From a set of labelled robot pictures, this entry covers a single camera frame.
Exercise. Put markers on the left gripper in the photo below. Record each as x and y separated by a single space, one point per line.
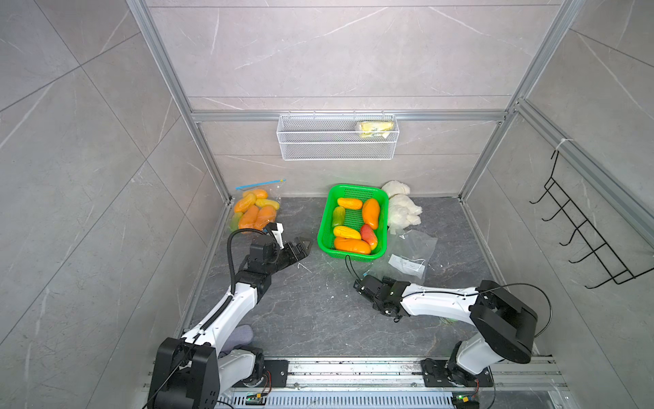
293 258

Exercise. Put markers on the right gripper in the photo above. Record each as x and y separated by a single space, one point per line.
388 283

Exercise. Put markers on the clear zip-top bag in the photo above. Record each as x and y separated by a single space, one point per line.
407 256
256 205

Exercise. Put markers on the green yellow mango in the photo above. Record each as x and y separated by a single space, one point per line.
235 220

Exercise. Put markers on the yellow orange mango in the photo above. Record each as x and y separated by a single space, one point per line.
245 203

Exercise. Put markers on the large orange mango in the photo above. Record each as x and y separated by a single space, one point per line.
370 213

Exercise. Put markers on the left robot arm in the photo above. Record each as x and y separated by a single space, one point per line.
194 370

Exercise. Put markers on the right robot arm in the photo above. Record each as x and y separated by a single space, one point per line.
505 325

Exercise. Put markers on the orange mango at basket front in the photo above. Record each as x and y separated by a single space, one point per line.
353 246

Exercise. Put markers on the red mango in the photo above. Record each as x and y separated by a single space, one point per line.
368 235

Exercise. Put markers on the green plastic basket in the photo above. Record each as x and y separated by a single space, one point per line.
344 191

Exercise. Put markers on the white plush toy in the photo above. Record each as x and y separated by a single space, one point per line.
402 211

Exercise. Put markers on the grey purple cloth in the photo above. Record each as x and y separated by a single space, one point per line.
241 336

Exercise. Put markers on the metal base rail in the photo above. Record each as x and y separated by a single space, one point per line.
367 382

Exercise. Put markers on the white wire wall basket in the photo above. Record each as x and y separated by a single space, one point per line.
323 136

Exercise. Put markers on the yellow sponge in wire basket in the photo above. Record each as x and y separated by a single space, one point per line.
381 129

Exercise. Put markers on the black wall hook rack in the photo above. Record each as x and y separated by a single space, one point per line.
595 246

